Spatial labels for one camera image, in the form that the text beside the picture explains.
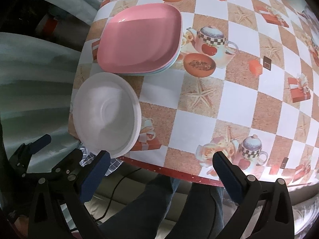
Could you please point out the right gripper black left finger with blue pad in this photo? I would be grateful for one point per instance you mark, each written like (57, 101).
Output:
(71, 184)

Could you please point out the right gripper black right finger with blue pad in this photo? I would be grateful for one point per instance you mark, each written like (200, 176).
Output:
(276, 218)

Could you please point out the white round bowl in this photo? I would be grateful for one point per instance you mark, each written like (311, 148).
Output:
(107, 114)

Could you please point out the blue square plate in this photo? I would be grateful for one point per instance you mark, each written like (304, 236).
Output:
(166, 66)

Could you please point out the pink square plate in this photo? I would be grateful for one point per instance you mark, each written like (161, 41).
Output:
(140, 39)

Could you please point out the green square plate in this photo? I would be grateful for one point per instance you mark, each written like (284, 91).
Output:
(135, 74)

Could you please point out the person's legs dark trousers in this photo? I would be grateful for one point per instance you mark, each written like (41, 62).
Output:
(201, 217)

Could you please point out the checkered printed tablecloth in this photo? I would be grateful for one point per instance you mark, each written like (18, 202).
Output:
(245, 83)

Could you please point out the grey-green curtain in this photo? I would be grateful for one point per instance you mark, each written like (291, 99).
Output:
(41, 42)

